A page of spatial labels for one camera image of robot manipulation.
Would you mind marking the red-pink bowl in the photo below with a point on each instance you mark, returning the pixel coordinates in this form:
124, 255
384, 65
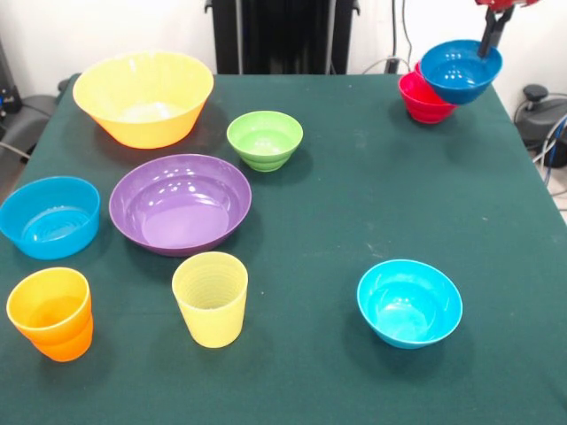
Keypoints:
421, 106

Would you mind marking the orange cup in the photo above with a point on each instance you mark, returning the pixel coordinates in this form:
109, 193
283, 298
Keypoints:
53, 336

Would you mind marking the dark blue bowl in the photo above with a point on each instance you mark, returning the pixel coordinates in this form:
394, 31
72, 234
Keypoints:
460, 79

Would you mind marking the large purple bowl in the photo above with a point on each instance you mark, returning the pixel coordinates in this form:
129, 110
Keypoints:
179, 212

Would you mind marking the black device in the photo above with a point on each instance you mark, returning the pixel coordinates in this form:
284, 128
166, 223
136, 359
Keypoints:
9, 97

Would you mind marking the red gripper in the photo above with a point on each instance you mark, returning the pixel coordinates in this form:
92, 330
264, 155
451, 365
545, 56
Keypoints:
500, 3

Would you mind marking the cyan bowl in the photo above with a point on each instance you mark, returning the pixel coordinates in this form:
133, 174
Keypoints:
407, 310

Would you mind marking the blue ribbed bowl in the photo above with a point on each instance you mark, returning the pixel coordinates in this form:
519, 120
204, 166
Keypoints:
48, 230

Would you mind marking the grey pedestal foot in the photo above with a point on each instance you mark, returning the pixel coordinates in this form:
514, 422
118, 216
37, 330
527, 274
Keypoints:
545, 115
31, 115

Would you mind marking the large orange bowl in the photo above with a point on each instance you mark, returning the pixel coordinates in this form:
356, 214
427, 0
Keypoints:
133, 88

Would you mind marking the yellow-green cup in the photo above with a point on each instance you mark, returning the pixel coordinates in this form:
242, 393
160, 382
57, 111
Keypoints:
210, 319

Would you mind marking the green bowl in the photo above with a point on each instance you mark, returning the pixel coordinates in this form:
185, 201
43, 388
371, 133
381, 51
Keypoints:
265, 141

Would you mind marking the red-pink cup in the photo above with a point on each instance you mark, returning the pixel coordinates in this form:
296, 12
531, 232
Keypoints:
418, 68

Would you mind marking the dark green tablecloth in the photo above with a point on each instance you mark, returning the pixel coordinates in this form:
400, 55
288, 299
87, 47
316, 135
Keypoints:
310, 389

